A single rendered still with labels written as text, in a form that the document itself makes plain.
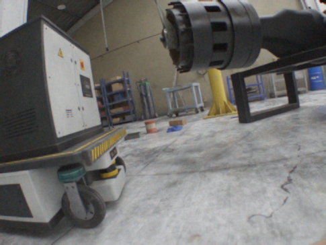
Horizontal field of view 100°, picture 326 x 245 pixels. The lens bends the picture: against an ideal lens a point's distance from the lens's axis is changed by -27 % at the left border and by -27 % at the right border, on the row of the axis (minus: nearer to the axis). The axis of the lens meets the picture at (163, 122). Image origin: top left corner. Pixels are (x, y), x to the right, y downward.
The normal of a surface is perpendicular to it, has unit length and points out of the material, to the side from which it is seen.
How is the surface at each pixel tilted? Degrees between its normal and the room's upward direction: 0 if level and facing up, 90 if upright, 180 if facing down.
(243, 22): 96
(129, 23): 90
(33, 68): 90
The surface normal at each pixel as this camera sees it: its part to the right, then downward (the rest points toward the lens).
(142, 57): -0.32, 0.14
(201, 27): 0.16, 0.26
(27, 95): 0.03, 0.08
